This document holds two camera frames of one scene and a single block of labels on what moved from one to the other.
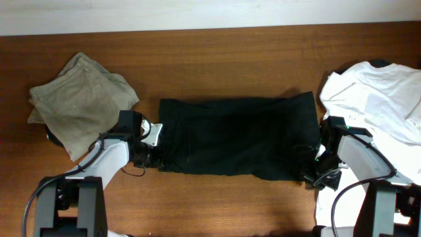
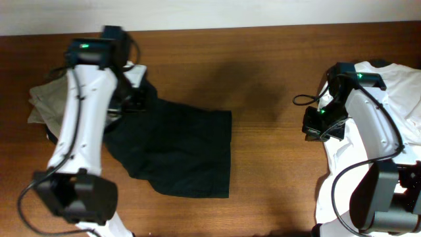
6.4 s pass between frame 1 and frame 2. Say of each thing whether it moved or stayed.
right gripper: moved
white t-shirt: stayed
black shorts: moved
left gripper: moved
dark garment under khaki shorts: stayed
